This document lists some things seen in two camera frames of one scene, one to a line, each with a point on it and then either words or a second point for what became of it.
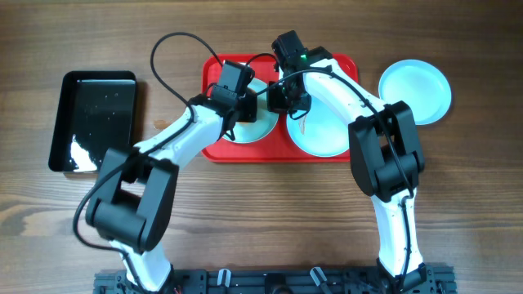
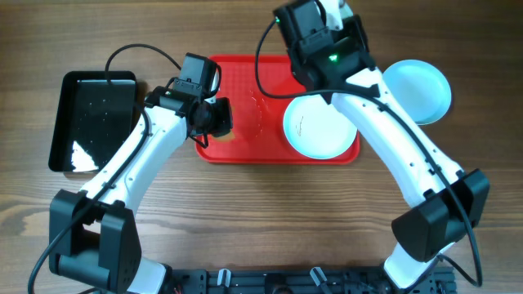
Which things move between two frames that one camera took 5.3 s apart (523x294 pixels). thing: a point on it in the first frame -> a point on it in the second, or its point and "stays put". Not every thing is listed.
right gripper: (276, 106) -> (361, 42)
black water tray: (96, 110) stays put
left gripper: (250, 100) -> (223, 122)
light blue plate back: (265, 121) -> (420, 88)
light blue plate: (320, 131) stays put
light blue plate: (419, 84) stays put
